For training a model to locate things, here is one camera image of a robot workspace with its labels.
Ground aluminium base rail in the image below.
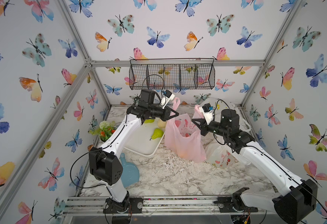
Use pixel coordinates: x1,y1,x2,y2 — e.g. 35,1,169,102
63,195,265,216

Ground white lemon print plastic bag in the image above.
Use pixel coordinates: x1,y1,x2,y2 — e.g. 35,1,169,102
200,97,252,132

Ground blue paddle shaped board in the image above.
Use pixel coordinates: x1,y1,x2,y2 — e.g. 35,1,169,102
120,153,140,188

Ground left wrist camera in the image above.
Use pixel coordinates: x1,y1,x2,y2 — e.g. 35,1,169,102
160,90,175,109

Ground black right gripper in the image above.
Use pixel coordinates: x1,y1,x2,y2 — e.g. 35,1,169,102
193,116,233,140

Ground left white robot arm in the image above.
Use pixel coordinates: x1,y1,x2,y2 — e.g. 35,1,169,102
89,90,179,203

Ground white rectangular fruit tray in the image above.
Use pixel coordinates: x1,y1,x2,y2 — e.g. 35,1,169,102
124,118,165,158

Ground pink apple print plastic bag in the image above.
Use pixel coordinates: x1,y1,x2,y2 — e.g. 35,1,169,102
164,105,206,163

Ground light green pear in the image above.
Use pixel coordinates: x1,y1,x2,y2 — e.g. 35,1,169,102
144,119,155,124

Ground dark green pear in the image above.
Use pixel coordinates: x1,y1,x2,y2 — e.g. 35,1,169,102
150,128,164,140

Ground black wire mesh basket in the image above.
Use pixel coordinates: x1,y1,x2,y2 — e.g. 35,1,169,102
127,58,216,90

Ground potted plant white pot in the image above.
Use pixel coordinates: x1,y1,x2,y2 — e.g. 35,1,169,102
89,121,117,142

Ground white cartoon print plastic bag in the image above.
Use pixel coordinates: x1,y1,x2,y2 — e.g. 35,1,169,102
205,140,251,169

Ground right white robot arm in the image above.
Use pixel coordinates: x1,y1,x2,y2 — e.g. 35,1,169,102
192,104,318,224

